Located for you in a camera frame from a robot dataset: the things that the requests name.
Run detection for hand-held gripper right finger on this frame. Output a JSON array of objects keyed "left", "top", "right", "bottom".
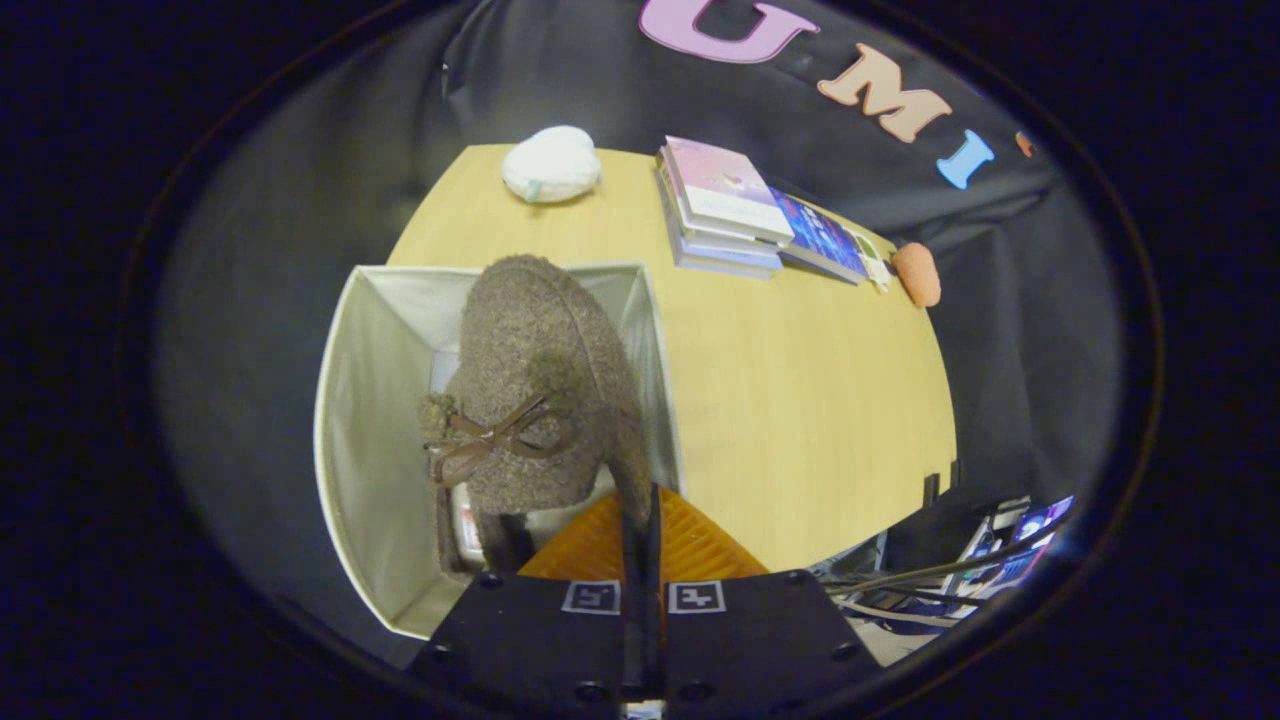
[{"left": 642, "top": 485, "right": 886, "bottom": 706}]

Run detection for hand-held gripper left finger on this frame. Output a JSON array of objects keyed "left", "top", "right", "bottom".
[{"left": 408, "top": 485, "right": 643, "bottom": 706}]

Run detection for brown fuzzy slipper shoe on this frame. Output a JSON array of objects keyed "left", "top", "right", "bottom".
[
  {"left": 437, "top": 480, "right": 503, "bottom": 581},
  {"left": 418, "top": 254, "right": 653, "bottom": 576}
]

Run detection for grey fabric storage box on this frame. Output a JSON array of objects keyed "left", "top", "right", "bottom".
[{"left": 313, "top": 262, "right": 687, "bottom": 641}]

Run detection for black flat device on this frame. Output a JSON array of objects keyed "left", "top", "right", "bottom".
[{"left": 884, "top": 488, "right": 1031, "bottom": 573}]

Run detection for colourful printed packets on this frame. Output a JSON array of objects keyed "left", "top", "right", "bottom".
[{"left": 958, "top": 494, "right": 1077, "bottom": 593}]

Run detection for pale blue cover book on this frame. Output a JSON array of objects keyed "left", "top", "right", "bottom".
[{"left": 657, "top": 175, "right": 785, "bottom": 281}]

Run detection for pale yellow leaflet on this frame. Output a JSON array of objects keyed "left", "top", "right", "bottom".
[{"left": 845, "top": 228, "right": 894, "bottom": 294}]

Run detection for orange oval sponge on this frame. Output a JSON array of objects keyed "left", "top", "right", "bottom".
[{"left": 891, "top": 242, "right": 943, "bottom": 309}]

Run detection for dark blue glossy book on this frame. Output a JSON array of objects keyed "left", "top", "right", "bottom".
[{"left": 770, "top": 188, "right": 869, "bottom": 286}]

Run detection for white cover book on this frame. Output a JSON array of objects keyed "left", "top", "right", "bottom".
[{"left": 658, "top": 158, "right": 791, "bottom": 263}]

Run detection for black backdrop cloth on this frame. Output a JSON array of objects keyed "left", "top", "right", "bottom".
[{"left": 160, "top": 0, "right": 1123, "bottom": 561}]

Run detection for pink cover book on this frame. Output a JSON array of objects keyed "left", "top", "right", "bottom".
[{"left": 662, "top": 136, "right": 796, "bottom": 247}]

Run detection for white plush toy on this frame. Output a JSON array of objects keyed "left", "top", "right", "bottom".
[{"left": 501, "top": 125, "right": 603, "bottom": 205}]

